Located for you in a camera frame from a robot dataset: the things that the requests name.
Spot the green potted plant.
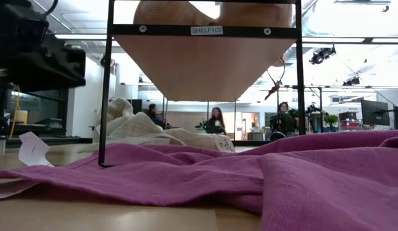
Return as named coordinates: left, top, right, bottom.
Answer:
left=323, top=114, right=340, bottom=132

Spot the dark cord loop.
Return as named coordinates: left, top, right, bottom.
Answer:
left=264, top=56, right=287, bottom=101

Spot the white cloth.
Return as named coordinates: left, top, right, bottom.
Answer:
left=77, top=96, right=236, bottom=154

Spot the yellow cable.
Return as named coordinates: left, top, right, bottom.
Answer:
left=8, top=85, right=22, bottom=139

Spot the yellow white container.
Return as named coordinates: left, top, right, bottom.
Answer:
left=13, top=109, right=29, bottom=124

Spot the ceiling light strip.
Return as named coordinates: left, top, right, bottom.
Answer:
left=54, top=33, right=109, bottom=41

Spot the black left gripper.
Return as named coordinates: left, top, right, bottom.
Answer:
left=0, top=33, right=87, bottom=94

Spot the purple cloth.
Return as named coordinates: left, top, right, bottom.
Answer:
left=0, top=128, right=398, bottom=231

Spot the person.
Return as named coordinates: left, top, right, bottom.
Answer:
left=146, top=103, right=169, bottom=130
left=205, top=107, right=228, bottom=135
left=272, top=101, right=299, bottom=135

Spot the black ceiling spotlight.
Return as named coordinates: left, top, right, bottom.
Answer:
left=342, top=76, right=361, bottom=87
left=309, top=44, right=337, bottom=65

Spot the black table frame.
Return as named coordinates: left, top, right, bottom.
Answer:
left=0, top=136, right=283, bottom=148

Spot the black desktop device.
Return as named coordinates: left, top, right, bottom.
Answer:
left=34, top=117, right=64, bottom=131

